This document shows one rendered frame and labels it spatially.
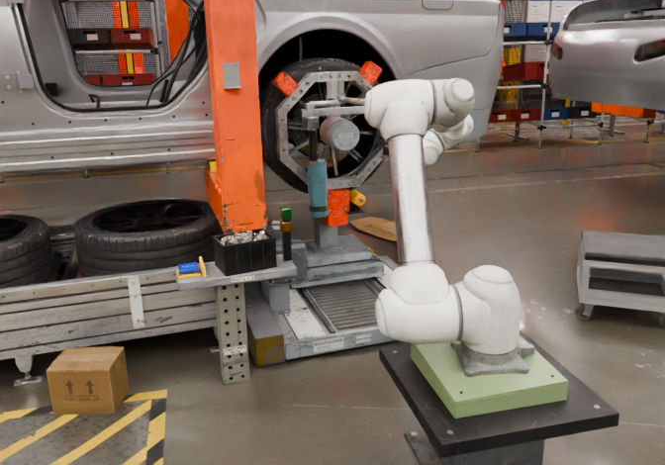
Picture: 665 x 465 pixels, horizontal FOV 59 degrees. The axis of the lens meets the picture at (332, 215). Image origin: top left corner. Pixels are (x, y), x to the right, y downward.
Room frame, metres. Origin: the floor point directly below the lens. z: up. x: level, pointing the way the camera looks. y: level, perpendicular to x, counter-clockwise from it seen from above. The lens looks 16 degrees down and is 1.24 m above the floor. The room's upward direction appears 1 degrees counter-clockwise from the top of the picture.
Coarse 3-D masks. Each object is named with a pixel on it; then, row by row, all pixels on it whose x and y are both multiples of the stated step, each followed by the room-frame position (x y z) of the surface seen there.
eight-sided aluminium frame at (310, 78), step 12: (312, 72) 2.76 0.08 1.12; (324, 72) 2.74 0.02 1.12; (336, 72) 2.76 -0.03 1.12; (348, 72) 2.77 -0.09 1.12; (300, 84) 2.71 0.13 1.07; (312, 84) 2.72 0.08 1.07; (360, 84) 2.79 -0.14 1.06; (300, 96) 2.70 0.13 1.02; (276, 108) 2.72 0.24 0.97; (288, 108) 2.68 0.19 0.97; (276, 120) 2.71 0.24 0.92; (276, 132) 2.72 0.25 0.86; (288, 156) 2.68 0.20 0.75; (372, 156) 2.85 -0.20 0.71; (300, 168) 2.70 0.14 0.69; (360, 168) 2.83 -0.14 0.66; (372, 168) 2.81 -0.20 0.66; (336, 180) 2.75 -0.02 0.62; (348, 180) 2.77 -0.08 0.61; (360, 180) 2.79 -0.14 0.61
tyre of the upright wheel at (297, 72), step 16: (304, 64) 2.81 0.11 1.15; (320, 64) 2.82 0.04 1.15; (336, 64) 2.84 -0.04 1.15; (352, 64) 2.87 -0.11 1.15; (272, 80) 2.91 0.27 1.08; (272, 96) 2.75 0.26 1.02; (272, 112) 2.75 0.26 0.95; (272, 128) 2.75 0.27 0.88; (272, 144) 2.75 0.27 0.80; (272, 160) 2.75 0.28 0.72; (288, 176) 2.77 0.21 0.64; (368, 176) 2.89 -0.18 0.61; (304, 192) 2.80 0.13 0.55
